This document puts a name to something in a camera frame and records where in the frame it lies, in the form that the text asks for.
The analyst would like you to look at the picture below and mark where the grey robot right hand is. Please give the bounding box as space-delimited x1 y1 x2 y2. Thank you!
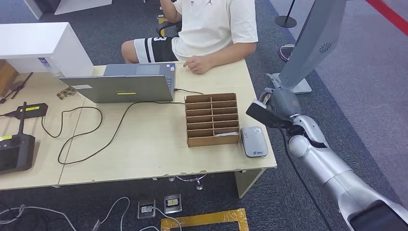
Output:
258 73 302 119

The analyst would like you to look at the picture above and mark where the person's left hand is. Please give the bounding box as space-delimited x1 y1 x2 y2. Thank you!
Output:
183 55 214 75

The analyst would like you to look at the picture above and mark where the person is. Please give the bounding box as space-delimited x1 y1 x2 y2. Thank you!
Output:
121 0 259 75

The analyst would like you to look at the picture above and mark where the grey card reader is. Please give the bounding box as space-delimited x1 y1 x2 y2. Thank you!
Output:
240 126 269 158

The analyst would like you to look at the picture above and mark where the cardboard card organiser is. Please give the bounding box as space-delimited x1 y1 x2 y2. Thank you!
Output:
185 92 240 148

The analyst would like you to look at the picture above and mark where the black office chair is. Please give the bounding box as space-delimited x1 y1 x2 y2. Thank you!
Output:
155 21 181 37

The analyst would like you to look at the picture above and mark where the round stanchion base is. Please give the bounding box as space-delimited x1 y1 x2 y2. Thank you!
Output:
279 44 295 62

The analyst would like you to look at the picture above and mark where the floor socket with white plug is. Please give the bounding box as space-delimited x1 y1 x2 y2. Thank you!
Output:
137 199 156 220

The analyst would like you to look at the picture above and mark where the yellow floor tape strip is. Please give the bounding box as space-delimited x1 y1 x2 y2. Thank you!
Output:
157 18 168 37

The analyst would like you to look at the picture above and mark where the grey kiosk stand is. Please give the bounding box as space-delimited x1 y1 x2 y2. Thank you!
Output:
271 0 348 95

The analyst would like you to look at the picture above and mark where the grey laptop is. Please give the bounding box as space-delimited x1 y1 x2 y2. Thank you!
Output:
59 63 176 104

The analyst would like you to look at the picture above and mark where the floor socket with yellow label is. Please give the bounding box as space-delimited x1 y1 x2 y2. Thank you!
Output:
163 193 183 215

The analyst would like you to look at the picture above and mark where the beige desk leg panel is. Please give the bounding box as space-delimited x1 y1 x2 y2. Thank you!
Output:
234 169 266 199

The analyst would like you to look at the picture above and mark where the black remote controller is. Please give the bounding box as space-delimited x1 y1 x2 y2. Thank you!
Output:
0 102 36 175

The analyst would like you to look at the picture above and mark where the black adapter with yellow label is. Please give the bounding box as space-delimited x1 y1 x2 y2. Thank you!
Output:
0 103 49 120

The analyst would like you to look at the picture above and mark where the white furniture panel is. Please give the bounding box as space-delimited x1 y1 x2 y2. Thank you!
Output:
23 0 113 20

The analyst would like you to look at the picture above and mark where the small camouflage patterned item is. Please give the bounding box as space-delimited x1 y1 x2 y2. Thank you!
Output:
56 87 77 101

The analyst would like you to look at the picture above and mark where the red barrier belt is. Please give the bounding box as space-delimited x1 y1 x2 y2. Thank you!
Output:
365 0 408 36

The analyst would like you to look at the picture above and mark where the black tripod stand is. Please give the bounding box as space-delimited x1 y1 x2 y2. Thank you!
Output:
0 72 34 104

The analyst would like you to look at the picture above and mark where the white cabinet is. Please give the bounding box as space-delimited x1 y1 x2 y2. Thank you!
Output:
0 22 95 77

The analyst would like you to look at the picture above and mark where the brown wooden box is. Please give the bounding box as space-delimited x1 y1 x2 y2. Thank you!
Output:
0 60 19 97

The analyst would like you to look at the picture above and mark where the looped white floor cable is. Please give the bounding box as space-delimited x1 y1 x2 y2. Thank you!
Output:
95 196 131 231

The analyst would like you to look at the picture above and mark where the long white floor cable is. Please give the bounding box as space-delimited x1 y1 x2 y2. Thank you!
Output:
0 205 77 231

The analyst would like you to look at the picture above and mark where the white socket cable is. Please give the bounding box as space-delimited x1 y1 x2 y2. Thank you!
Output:
139 207 182 231

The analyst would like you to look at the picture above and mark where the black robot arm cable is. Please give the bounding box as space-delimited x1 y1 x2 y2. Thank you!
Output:
278 127 334 231

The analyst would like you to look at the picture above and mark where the black stanchion post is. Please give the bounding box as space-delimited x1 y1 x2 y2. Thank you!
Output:
274 0 297 29

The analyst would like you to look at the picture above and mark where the black laptop power cable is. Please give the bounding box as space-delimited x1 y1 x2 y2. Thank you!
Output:
40 88 204 166

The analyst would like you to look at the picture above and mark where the clear cable loop under desk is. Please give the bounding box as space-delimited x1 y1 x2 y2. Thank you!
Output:
168 174 208 191

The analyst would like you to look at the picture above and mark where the yellow floor tape frame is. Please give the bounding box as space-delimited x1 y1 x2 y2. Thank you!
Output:
160 208 250 231

